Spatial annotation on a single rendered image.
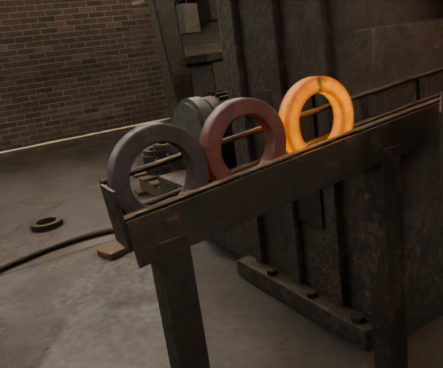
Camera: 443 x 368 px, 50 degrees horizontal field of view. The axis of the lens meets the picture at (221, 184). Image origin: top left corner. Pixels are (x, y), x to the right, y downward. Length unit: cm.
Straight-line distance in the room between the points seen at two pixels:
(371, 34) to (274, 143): 42
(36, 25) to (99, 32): 83
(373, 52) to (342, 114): 23
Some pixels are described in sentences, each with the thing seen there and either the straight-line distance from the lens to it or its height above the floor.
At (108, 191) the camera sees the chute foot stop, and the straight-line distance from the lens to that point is 80.
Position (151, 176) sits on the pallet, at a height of 14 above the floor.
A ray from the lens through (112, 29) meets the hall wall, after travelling 722.
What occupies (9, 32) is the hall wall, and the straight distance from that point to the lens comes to 692.
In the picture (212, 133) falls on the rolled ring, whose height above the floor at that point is 72.
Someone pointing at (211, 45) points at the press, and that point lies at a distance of 603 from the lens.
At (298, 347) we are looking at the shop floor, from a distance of 150.
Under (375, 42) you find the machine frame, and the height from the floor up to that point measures 84.
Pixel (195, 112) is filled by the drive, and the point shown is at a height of 62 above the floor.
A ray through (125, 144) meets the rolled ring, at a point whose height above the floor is 74.
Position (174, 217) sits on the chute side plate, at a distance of 82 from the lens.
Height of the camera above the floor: 86
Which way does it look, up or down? 15 degrees down
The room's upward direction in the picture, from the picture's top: 8 degrees counter-clockwise
